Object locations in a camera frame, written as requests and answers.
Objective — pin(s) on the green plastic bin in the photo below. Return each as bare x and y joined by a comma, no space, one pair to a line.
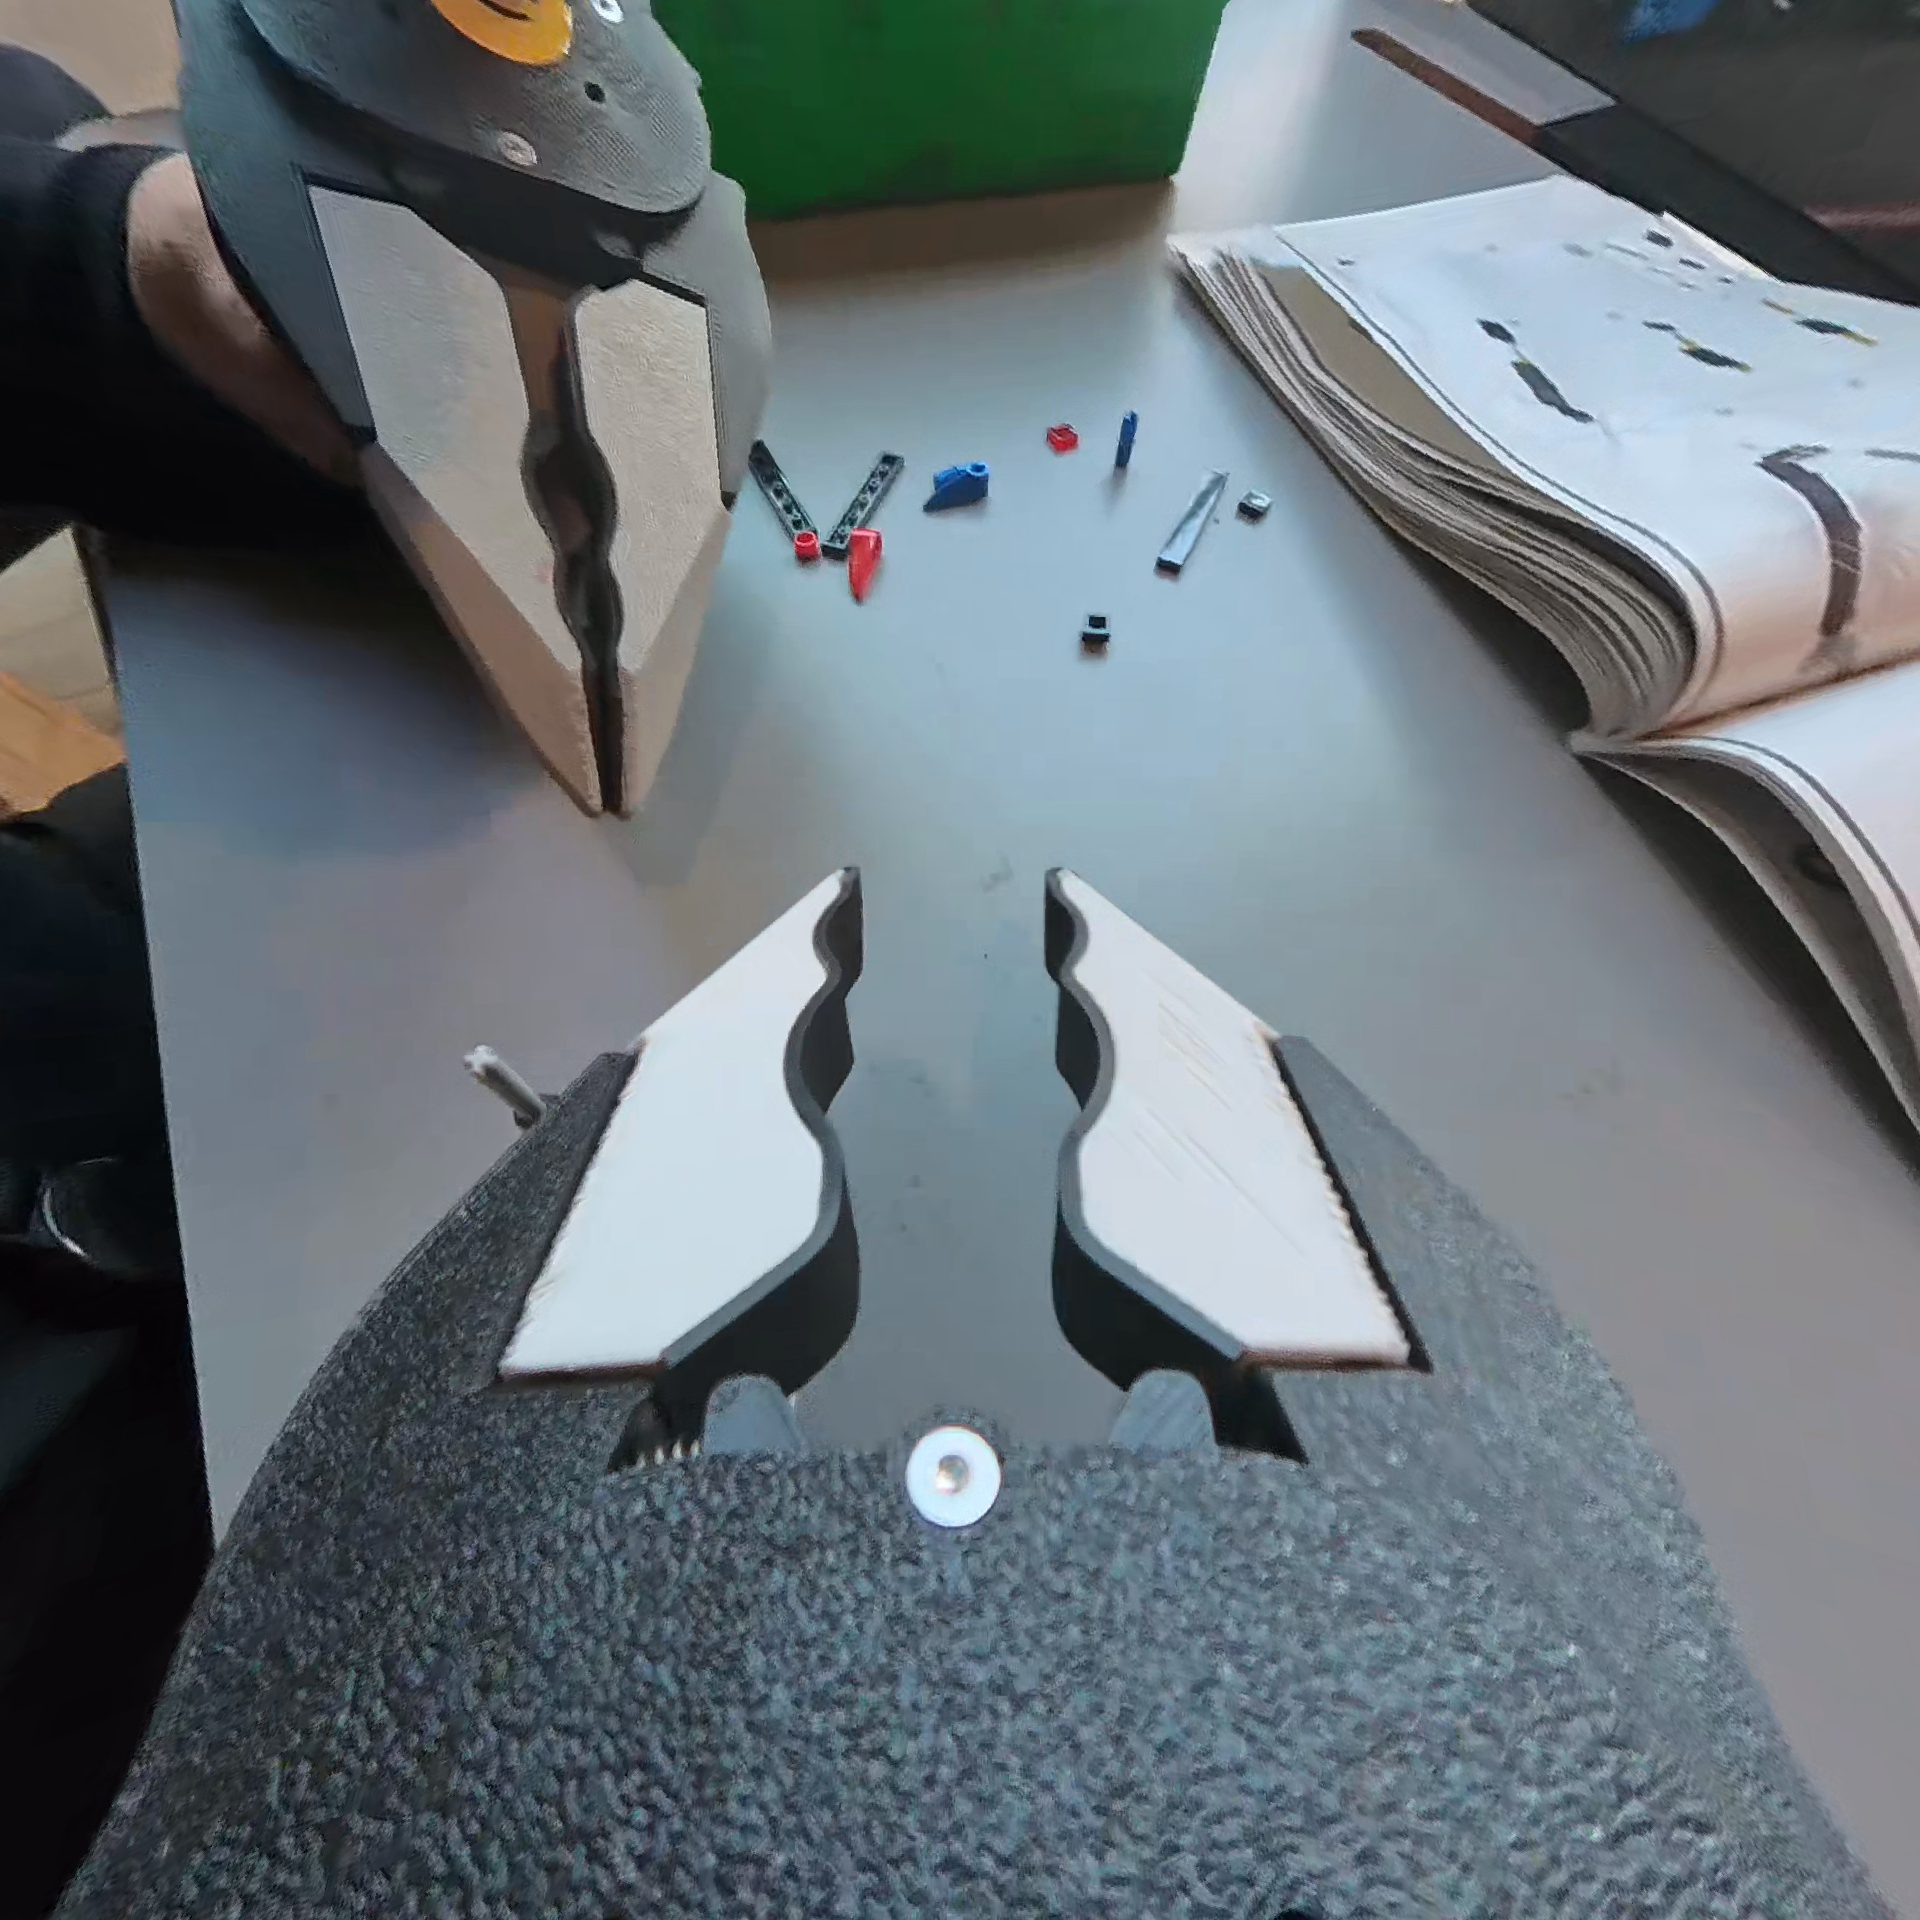
930,104

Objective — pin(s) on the long grey-blue toy plate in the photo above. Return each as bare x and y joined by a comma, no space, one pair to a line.
1192,520

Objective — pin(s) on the person's left forearm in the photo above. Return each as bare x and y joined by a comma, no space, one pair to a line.
61,331

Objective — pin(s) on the light grey toy axle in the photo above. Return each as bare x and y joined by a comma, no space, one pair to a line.
503,1082

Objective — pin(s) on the instruction booklet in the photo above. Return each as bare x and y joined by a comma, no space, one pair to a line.
1574,374

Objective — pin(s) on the red pointed toy piece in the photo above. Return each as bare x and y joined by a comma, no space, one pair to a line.
866,562

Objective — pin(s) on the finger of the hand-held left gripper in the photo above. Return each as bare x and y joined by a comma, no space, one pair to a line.
435,391
660,451

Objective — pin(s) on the blue curved toy brick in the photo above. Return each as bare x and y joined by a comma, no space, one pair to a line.
961,485

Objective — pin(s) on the black holed toy beam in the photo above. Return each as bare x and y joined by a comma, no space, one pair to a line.
866,501
780,493

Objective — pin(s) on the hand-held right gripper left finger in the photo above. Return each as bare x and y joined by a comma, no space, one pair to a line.
675,1200

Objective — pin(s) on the small blue toy bar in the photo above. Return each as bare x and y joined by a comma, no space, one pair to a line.
1124,438

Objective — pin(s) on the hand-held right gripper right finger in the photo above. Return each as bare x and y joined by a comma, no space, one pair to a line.
1201,1171

